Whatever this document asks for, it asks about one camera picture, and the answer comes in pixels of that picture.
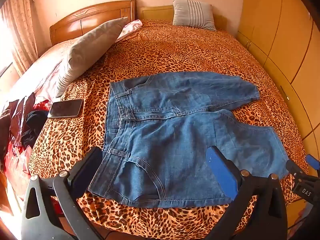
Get pink white cloth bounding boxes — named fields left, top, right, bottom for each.
left=116, top=19, right=143, bottom=43

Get carved wooden headboard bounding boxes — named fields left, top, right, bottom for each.
left=49, top=0, right=137, bottom=44

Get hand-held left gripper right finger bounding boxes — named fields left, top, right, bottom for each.
left=206, top=146, right=288, bottom=240

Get floral curtain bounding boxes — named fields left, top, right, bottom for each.
left=0, top=0, right=38, bottom=77

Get dark maroon cloth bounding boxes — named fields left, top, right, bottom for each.
left=0, top=94, right=35, bottom=155

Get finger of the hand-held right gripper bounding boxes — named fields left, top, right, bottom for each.
left=286, top=159, right=306, bottom=180
left=305, top=154, right=320, bottom=178

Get red and black clothes pile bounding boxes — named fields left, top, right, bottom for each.
left=2, top=99, right=52, bottom=180

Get black cloth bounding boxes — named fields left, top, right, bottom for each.
left=21, top=110, right=48, bottom=147

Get pink floral quilt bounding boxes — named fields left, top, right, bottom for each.
left=0, top=39, right=73, bottom=115

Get plain grey pillow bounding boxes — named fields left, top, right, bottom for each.
left=55, top=17, right=129, bottom=98

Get yellow wooden wardrobe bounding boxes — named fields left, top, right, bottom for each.
left=236, top=0, right=320, bottom=153

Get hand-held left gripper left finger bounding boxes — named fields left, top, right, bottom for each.
left=20, top=146, right=108, bottom=240

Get blue denim pants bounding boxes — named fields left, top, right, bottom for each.
left=88, top=71, right=290, bottom=208

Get leopard print blanket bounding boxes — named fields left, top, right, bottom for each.
left=27, top=19, right=309, bottom=233

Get light wooden headboard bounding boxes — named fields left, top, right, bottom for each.
left=137, top=5, right=228, bottom=30

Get striped grey pillow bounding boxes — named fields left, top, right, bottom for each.
left=172, top=0, right=217, bottom=32

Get black smartphone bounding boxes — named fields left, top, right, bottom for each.
left=47, top=99, right=84, bottom=119

